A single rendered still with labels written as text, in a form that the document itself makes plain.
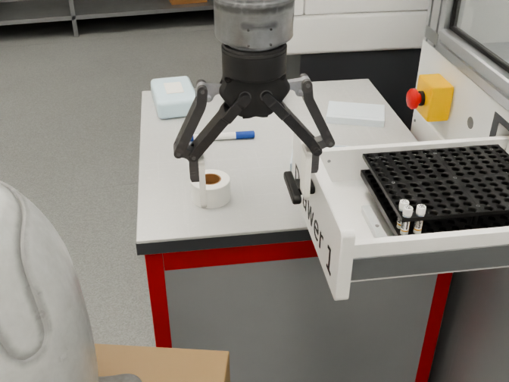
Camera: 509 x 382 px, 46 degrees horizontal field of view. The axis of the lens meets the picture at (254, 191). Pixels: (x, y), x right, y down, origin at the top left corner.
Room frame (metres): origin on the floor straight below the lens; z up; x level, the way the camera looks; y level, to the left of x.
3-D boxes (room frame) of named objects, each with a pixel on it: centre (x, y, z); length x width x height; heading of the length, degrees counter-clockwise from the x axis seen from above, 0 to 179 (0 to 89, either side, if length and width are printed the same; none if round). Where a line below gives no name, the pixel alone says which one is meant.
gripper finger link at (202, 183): (0.66, 0.07, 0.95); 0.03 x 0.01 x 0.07; 8
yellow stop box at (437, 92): (1.08, -0.34, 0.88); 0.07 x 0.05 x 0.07; 8
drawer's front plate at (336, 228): (0.71, -0.09, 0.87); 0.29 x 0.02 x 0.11; 8
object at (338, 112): (1.24, -0.23, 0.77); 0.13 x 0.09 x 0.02; 80
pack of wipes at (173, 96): (1.30, 0.19, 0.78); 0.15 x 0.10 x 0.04; 14
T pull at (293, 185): (0.71, -0.06, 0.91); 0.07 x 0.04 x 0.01; 8
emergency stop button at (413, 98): (1.08, -0.31, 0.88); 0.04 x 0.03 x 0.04; 8
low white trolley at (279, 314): (1.12, -0.05, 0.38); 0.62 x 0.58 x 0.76; 8
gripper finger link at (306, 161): (0.68, -0.07, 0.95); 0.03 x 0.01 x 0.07; 8
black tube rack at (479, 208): (0.74, -0.29, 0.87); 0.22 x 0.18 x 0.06; 98
